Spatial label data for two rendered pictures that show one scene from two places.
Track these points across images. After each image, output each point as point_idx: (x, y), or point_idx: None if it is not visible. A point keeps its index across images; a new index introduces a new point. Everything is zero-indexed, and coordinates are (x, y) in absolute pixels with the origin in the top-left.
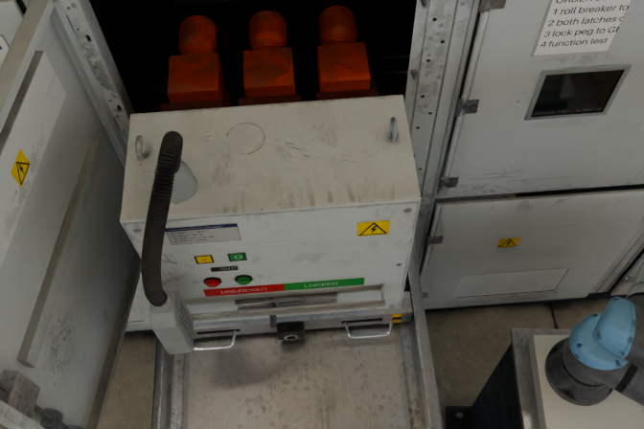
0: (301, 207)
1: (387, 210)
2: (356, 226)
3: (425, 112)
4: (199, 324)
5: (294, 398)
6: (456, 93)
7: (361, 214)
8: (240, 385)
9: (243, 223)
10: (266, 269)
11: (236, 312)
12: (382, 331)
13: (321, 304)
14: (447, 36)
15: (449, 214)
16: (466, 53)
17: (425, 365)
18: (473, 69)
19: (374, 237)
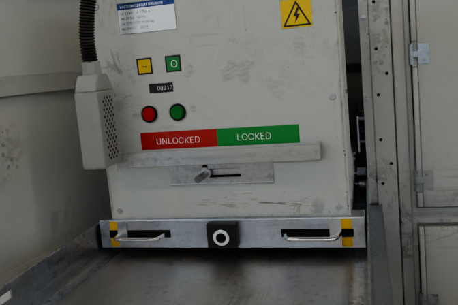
0: None
1: None
2: (279, 8)
3: (382, 71)
4: (132, 218)
5: (204, 289)
6: (407, 45)
7: None
8: (149, 278)
9: None
10: (200, 94)
11: (163, 152)
12: (332, 260)
13: (256, 182)
14: None
15: (437, 245)
16: None
17: (381, 280)
18: (414, 2)
19: (298, 30)
